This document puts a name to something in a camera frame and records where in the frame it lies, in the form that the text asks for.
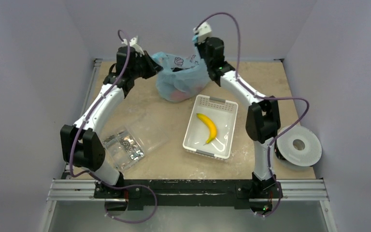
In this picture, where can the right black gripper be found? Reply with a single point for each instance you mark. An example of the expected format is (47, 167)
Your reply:
(203, 52)

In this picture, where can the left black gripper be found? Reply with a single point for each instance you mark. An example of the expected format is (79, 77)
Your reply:
(153, 67)

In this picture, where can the light blue plastic bag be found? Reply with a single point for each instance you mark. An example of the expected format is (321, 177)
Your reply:
(181, 78)

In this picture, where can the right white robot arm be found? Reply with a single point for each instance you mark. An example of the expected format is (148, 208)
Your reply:
(263, 118)

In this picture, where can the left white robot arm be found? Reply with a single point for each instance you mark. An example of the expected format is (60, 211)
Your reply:
(81, 146)

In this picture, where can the yellow fake banana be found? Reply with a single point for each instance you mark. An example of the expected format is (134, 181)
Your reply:
(210, 125)

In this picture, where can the clear plastic screw box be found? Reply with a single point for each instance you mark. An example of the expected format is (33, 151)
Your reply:
(131, 142)

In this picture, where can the white plastic basket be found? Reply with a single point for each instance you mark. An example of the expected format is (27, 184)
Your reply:
(223, 113)

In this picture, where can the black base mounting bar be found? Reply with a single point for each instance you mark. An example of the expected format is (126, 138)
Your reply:
(236, 193)

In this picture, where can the white filament spool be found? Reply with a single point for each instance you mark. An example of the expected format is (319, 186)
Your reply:
(298, 147)

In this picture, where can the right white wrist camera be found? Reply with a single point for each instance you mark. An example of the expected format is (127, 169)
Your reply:
(201, 33)

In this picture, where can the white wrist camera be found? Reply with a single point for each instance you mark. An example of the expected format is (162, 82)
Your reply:
(134, 43)
(201, 33)

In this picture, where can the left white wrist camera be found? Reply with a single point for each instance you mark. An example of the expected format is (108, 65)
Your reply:
(134, 43)

